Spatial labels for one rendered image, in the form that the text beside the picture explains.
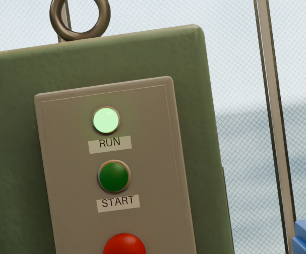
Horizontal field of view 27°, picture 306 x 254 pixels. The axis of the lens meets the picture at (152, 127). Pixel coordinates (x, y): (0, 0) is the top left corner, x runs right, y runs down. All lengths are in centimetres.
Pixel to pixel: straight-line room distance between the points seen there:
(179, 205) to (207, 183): 7
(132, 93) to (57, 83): 9
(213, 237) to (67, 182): 13
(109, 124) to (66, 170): 5
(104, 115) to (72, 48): 9
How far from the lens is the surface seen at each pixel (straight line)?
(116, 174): 44
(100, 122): 44
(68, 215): 46
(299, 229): 136
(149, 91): 44
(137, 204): 45
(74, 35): 62
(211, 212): 51
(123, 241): 45
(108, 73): 51
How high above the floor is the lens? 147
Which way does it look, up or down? 3 degrees down
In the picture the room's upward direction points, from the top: 8 degrees counter-clockwise
